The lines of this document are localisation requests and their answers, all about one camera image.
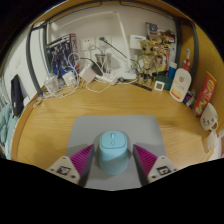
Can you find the black bag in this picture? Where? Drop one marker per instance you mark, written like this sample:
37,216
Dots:
17,95

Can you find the brown tree-like figurine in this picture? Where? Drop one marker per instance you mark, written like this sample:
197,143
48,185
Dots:
146,61

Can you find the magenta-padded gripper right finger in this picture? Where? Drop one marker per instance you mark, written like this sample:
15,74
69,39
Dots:
146,160

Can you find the white mug with face print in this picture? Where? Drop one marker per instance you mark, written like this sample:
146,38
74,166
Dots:
208,116

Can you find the white desk lamp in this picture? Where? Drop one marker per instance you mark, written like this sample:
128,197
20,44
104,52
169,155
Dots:
124,46

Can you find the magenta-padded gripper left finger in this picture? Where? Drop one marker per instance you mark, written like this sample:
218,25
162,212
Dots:
80,160

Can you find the blue spray bottle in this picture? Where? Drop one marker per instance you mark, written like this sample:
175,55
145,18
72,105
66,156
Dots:
172,70

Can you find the grey mouse pad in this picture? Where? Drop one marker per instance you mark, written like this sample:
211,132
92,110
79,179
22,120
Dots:
143,131

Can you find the red chip can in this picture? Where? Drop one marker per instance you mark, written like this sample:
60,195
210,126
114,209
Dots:
205,93

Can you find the small blue box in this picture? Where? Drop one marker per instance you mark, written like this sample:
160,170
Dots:
189,99

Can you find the clear plastic lidded container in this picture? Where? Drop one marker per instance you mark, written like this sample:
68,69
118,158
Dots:
211,141

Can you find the white charger block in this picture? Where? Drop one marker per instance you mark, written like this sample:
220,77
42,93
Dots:
87,73

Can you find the teal cushion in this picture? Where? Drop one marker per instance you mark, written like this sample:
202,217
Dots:
7,128

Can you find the blue robot model kit box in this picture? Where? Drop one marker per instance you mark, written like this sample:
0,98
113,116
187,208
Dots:
61,55

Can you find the colourful wall poster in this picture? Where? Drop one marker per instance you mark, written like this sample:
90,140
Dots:
160,33

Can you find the light blue computer mouse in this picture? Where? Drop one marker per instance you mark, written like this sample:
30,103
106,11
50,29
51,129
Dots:
113,151

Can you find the white red-capped lotion bottle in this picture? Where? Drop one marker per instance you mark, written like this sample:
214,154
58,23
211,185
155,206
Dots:
180,85

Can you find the small white desk clock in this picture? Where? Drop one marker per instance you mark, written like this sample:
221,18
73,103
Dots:
158,86

